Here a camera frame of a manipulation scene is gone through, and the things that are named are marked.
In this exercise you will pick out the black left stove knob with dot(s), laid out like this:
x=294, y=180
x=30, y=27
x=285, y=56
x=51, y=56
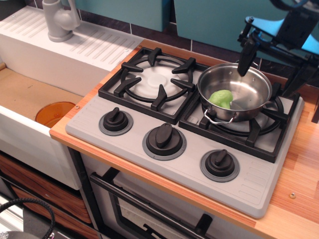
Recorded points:
x=115, y=122

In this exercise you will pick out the black stove knob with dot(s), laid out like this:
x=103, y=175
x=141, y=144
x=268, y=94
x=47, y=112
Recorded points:
x=164, y=143
x=115, y=122
x=220, y=166

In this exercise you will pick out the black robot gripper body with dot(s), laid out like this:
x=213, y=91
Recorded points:
x=288, y=40

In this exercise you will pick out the black left burner grate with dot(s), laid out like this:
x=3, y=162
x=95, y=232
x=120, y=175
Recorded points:
x=168, y=109

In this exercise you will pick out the upper wood drawer front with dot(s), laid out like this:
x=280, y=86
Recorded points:
x=48, y=188

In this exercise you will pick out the black middle stove knob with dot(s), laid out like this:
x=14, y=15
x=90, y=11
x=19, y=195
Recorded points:
x=164, y=143

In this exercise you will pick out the black burner grate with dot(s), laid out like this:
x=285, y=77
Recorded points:
x=269, y=144
x=168, y=109

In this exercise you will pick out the grey toy faucet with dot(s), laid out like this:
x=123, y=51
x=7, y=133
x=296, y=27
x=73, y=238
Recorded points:
x=60, y=22

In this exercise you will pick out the black right stove knob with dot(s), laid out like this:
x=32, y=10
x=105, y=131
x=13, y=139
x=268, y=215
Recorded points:
x=220, y=166

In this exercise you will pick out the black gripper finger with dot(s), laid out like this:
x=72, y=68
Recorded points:
x=247, y=56
x=304, y=72

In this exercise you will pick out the black right burner grate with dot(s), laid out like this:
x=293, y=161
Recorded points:
x=269, y=144

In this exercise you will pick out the grey toy stove top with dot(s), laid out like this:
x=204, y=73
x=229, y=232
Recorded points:
x=250, y=192

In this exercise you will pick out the green toy cauliflower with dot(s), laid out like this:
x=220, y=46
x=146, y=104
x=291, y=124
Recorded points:
x=221, y=98

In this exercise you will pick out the brass countertop screw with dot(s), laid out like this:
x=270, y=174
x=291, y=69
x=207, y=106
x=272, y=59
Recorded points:
x=292, y=195

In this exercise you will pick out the black blue robot arm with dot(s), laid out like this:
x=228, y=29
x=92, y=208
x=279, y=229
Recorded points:
x=310, y=6

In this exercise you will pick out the white left burner plate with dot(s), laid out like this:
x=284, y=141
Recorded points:
x=153, y=77

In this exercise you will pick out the teal right wall cabinet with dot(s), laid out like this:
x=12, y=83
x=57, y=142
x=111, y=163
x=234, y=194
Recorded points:
x=214, y=25

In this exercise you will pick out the orange sink drain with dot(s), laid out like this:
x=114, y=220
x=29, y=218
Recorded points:
x=53, y=113

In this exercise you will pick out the teal left wall cabinet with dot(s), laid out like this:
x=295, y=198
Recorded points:
x=151, y=14

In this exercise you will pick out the oven door with handle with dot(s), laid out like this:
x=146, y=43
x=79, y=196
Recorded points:
x=146, y=219

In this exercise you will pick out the teal wall cabinet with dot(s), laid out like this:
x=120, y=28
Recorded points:
x=214, y=25
x=151, y=14

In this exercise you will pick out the white toy sink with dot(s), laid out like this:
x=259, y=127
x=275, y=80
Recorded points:
x=35, y=72

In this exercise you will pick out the stainless steel pot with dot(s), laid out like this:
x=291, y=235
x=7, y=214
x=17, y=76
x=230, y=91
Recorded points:
x=250, y=92

